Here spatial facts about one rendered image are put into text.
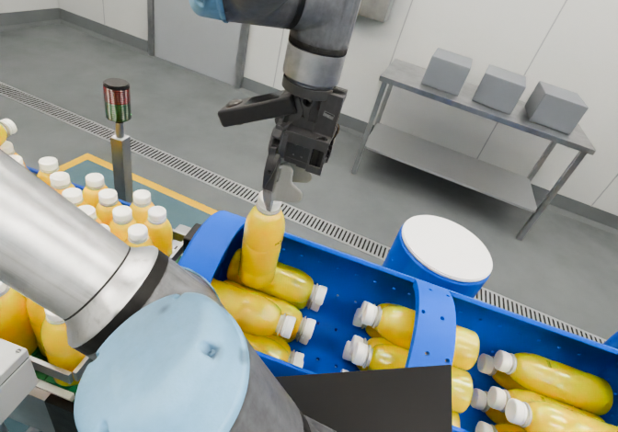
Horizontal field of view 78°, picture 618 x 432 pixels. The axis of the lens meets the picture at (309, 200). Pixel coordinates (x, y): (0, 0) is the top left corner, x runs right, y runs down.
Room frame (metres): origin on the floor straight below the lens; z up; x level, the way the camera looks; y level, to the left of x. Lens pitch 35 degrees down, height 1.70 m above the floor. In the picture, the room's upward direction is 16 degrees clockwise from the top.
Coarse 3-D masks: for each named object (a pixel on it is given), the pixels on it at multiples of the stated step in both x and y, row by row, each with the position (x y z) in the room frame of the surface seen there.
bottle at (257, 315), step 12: (216, 288) 0.44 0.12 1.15; (228, 288) 0.45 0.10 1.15; (240, 288) 0.47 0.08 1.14; (228, 300) 0.43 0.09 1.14; (240, 300) 0.43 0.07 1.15; (252, 300) 0.44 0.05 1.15; (264, 300) 0.45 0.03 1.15; (228, 312) 0.41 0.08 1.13; (240, 312) 0.42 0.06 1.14; (252, 312) 0.42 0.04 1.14; (264, 312) 0.43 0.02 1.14; (276, 312) 0.44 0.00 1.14; (240, 324) 0.41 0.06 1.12; (252, 324) 0.41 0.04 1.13; (264, 324) 0.41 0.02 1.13; (276, 324) 0.42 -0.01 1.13
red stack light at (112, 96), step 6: (108, 90) 0.87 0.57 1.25; (114, 90) 0.87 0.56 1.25; (120, 90) 0.88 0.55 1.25; (126, 90) 0.89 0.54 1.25; (108, 96) 0.87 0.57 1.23; (114, 96) 0.87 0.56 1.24; (120, 96) 0.88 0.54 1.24; (126, 96) 0.89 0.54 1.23; (108, 102) 0.87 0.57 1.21; (114, 102) 0.87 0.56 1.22; (120, 102) 0.88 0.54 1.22; (126, 102) 0.89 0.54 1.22
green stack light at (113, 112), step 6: (108, 108) 0.87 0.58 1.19; (114, 108) 0.87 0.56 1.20; (120, 108) 0.88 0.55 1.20; (126, 108) 0.89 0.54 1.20; (108, 114) 0.87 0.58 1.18; (114, 114) 0.87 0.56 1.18; (120, 114) 0.88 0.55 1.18; (126, 114) 0.89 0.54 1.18; (114, 120) 0.87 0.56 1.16; (120, 120) 0.88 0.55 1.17; (126, 120) 0.89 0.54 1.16
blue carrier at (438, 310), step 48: (192, 240) 0.46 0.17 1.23; (240, 240) 0.63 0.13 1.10; (288, 240) 0.60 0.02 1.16; (336, 288) 0.61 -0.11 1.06; (384, 288) 0.60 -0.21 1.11; (432, 288) 0.52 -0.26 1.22; (336, 336) 0.54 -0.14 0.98; (432, 336) 0.41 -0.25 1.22; (480, 336) 0.58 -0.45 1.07; (528, 336) 0.57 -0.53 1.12; (576, 336) 0.51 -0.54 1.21; (480, 384) 0.52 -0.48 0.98
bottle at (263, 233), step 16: (256, 208) 0.50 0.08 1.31; (256, 224) 0.47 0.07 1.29; (272, 224) 0.48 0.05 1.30; (256, 240) 0.47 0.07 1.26; (272, 240) 0.47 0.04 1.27; (240, 256) 0.49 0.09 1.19; (256, 256) 0.47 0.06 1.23; (272, 256) 0.48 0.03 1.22; (240, 272) 0.49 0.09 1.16; (256, 272) 0.47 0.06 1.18; (272, 272) 0.49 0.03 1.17; (256, 288) 0.48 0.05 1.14
